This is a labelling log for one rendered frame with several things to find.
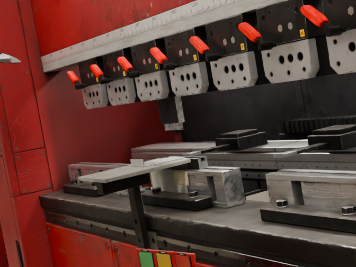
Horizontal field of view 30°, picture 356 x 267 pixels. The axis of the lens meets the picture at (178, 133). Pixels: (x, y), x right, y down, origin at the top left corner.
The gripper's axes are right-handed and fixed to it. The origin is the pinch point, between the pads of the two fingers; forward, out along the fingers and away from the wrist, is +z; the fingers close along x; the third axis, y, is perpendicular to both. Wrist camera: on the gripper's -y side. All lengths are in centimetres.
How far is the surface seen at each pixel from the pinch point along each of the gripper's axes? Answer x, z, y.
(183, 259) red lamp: -20, 35, 53
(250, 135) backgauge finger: 21, 66, 20
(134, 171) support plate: -5.3, 33.8, 20.8
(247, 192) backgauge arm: 13, 111, -23
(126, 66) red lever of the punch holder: 22.2, 27.8, 1.6
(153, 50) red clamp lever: 25.8, 24.4, 17.8
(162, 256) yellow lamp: -22, 35, 47
